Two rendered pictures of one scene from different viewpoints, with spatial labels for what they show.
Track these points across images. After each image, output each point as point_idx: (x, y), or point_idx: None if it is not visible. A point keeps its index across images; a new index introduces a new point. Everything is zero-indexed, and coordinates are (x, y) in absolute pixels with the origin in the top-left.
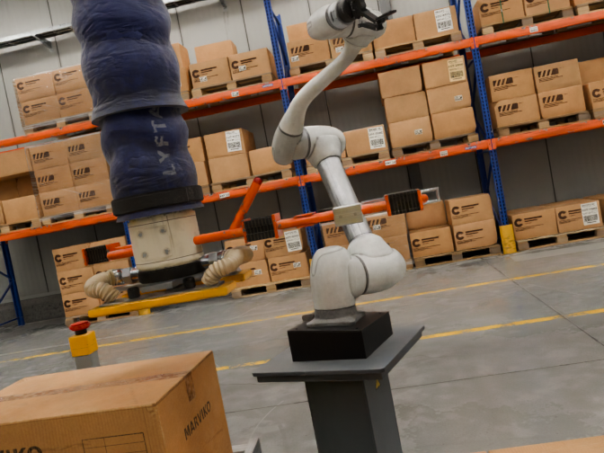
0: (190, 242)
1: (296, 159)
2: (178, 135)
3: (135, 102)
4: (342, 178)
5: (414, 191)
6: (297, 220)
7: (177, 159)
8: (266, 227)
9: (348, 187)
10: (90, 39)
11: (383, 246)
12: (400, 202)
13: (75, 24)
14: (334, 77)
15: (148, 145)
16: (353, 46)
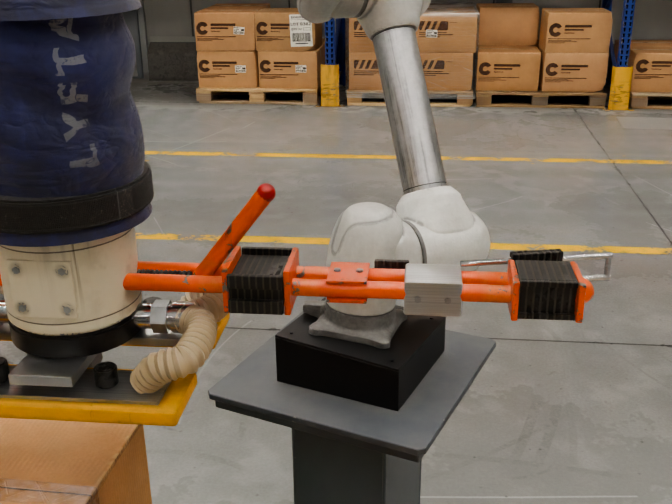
0: (118, 288)
1: (337, 18)
2: (111, 78)
3: (17, 5)
4: (414, 72)
5: (573, 286)
6: (331, 288)
7: (104, 130)
8: (269, 293)
9: (420, 91)
10: None
11: (460, 214)
12: (539, 297)
13: None
14: None
15: (43, 99)
16: None
